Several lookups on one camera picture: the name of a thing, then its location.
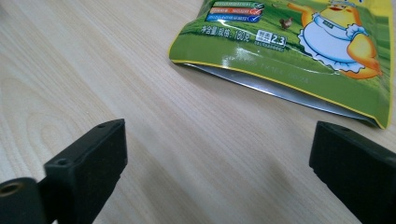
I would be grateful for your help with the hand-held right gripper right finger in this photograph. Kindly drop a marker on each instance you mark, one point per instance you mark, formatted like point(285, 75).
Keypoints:
point(358, 168)

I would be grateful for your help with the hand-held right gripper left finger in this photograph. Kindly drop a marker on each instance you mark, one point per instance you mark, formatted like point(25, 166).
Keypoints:
point(84, 165)

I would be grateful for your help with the yellow green spout pouch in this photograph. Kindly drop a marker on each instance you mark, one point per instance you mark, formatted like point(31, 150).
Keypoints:
point(249, 62)

